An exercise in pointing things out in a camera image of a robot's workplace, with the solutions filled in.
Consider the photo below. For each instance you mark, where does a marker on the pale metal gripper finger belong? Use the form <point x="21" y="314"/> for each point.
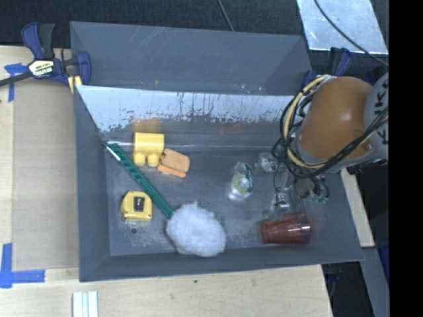
<point x="268" y="162"/>
<point x="282" y="200"/>

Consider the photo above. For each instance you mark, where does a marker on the red-brown plastic cup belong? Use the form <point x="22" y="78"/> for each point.
<point x="285" y="230"/>

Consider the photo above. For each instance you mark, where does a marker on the clear plastic bottle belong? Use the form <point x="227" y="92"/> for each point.
<point x="240" y="183"/>

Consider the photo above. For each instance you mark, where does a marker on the white fluffy cotton ball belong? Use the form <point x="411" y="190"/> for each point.
<point x="196" y="231"/>

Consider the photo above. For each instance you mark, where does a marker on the orange toy bread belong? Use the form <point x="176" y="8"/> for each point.
<point x="175" y="162"/>

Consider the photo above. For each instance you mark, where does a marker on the yellow toy block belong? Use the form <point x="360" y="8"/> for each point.
<point x="147" y="145"/>

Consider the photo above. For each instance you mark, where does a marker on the grey metal bin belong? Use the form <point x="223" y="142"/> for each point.
<point x="198" y="61"/>

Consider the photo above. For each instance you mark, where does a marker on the dark green flat block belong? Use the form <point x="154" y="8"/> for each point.
<point x="138" y="175"/>

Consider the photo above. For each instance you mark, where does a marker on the yellow tape measure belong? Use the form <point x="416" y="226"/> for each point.
<point x="136" y="206"/>

